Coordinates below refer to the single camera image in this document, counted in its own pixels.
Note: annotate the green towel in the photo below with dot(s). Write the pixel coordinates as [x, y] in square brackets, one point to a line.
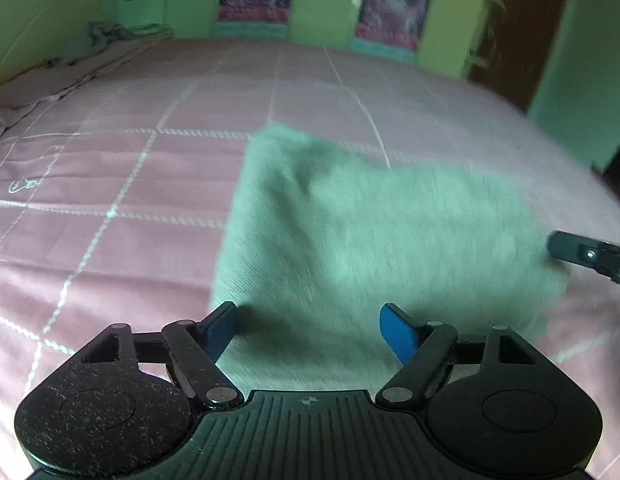
[365, 235]

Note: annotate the brown wooden door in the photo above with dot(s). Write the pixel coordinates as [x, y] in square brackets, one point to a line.
[520, 35]

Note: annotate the pink quilted bedspread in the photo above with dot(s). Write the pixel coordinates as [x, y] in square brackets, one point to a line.
[114, 170]

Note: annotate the crumpled grey cloth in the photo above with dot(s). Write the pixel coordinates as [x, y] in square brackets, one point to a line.
[104, 37]

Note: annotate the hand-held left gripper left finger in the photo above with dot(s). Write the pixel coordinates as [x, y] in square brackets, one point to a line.
[217, 330]

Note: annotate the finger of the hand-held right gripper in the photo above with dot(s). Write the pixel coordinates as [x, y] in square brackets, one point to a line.
[585, 252]

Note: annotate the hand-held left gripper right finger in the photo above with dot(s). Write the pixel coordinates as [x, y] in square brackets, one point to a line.
[397, 332]

